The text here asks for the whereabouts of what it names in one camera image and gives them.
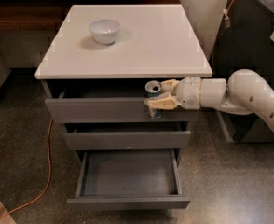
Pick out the grey drawer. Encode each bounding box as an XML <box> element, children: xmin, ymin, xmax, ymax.
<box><xmin>67</xmin><ymin>149</ymin><xmax>189</xmax><ymax>210</ymax></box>
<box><xmin>64</xmin><ymin>122</ymin><xmax>191</xmax><ymax>150</ymax></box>
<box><xmin>46</xmin><ymin>97</ymin><xmax>199</xmax><ymax>123</ymax></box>

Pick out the blue silver redbull can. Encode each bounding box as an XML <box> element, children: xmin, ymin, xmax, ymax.
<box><xmin>144</xmin><ymin>80</ymin><xmax>162</xmax><ymax>119</ymax></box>

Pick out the dark grey cabinet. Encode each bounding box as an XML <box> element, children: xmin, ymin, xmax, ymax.
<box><xmin>211</xmin><ymin>0</ymin><xmax>274</xmax><ymax>144</ymax></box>

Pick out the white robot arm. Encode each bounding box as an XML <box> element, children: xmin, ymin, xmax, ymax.
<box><xmin>144</xmin><ymin>69</ymin><xmax>274</xmax><ymax>132</ymax></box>

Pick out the grey bottom drawer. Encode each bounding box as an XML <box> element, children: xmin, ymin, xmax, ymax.
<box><xmin>67</xmin><ymin>149</ymin><xmax>189</xmax><ymax>210</ymax></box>

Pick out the brown wooden counter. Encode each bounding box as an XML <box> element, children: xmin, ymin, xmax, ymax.
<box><xmin>0</xmin><ymin>0</ymin><xmax>180</xmax><ymax>31</ymax></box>

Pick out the orange extension cable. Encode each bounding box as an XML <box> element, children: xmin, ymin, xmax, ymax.
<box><xmin>0</xmin><ymin>0</ymin><xmax>274</xmax><ymax>224</ymax></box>

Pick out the white bowl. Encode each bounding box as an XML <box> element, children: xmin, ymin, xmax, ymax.
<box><xmin>89</xmin><ymin>19</ymin><xmax>120</xmax><ymax>45</ymax></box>

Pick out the grey cabinet with white top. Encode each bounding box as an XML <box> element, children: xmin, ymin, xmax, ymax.
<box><xmin>34</xmin><ymin>4</ymin><xmax>213</xmax><ymax>163</ymax></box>

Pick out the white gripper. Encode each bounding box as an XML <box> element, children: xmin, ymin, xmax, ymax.
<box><xmin>144</xmin><ymin>77</ymin><xmax>201</xmax><ymax>110</ymax></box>

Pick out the grey top drawer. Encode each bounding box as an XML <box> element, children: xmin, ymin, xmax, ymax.
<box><xmin>46</xmin><ymin>97</ymin><xmax>199</xmax><ymax>123</ymax></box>

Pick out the grey middle drawer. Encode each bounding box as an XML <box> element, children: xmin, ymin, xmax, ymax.
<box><xmin>64</xmin><ymin>122</ymin><xmax>191</xmax><ymax>150</ymax></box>

